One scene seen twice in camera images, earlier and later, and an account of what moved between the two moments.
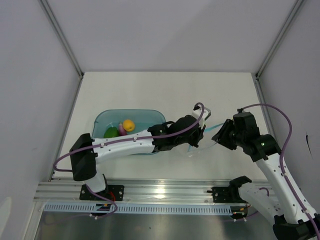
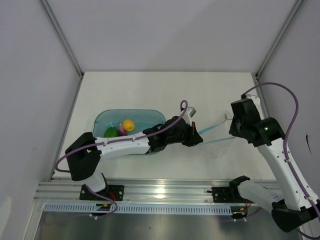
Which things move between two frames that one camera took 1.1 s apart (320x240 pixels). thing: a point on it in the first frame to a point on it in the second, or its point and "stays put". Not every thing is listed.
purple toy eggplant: (122, 132) stays put
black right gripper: (221, 136) to (233, 131)
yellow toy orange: (128, 125) stays put
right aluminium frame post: (264, 65) stays put
